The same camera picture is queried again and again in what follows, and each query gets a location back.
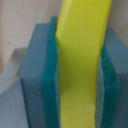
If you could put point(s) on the yellow toy banana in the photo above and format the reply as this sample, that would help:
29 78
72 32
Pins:
80 35

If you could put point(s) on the gripper teal padded left finger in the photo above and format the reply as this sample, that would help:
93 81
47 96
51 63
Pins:
29 85

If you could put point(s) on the gripper teal padded right finger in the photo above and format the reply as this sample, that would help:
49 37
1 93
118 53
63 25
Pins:
112 83

